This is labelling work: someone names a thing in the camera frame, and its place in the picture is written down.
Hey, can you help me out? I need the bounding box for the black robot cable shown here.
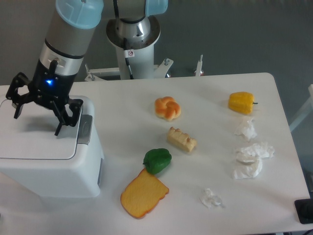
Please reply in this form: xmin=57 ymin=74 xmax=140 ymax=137
xmin=123 ymin=37 xmax=134 ymax=80

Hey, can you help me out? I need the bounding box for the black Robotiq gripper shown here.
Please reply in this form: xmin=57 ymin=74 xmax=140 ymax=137
xmin=6 ymin=60 xmax=83 ymax=136

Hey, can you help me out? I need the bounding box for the knotted bread roll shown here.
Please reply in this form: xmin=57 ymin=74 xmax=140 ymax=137
xmin=155 ymin=96 xmax=181 ymax=121

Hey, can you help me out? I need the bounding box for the crumpled white tissue upper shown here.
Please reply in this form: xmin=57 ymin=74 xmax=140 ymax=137
xmin=234 ymin=117 xmax=257 ymax=142

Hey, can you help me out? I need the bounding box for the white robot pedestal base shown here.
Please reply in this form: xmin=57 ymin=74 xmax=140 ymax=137
xmin=84 ymin=15 xmax=206 ymax=82

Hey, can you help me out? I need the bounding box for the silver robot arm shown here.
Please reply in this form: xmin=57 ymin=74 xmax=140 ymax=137
xmin=6 ymin=0 xmax=168 ymax=127

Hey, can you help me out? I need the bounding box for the yellow toy bell pepper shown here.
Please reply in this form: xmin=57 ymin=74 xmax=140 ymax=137
xmin=228 ymin=92 xmax=257 ymax=115

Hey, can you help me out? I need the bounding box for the white trash can body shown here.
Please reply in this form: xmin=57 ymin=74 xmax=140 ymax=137
xmin=0 ymin=96 xmax=104 ymax=198

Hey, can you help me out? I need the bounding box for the crumpled white tissue small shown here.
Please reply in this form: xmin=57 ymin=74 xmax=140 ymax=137
xmin=199 ymin=188 xmax=224 ymax=208

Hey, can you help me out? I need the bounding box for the white table frame leg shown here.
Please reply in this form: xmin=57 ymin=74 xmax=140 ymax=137
xmin=289 ymin=84 xmax=313 ymax=132

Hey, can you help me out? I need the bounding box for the orange toast slice toy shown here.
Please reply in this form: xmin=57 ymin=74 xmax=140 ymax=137
xmin=120 ymin=169 xmax=169 ymax=219

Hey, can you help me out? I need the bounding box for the white trash can lid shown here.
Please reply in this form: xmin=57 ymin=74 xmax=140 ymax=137
xmin=0 ymin=96 xmax=79 ymax=160

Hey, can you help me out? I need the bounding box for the black device at edge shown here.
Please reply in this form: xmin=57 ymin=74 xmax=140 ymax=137
xmin=294 ymin=199 xmax=313 ymax=224

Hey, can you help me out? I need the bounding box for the green toy bell pepper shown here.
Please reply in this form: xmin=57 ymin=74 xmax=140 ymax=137
xmin=143 ymin=148 xmax=172 ymax=175

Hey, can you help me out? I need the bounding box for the crumpled white tissue large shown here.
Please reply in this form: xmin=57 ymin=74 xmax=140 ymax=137
xmin=232 ymin=142 xmax=275 ymax=180

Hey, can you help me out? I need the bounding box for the beige cake slice toy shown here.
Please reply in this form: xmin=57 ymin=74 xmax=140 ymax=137
xmin=167 ymin=127 xmax=197 ymax=152

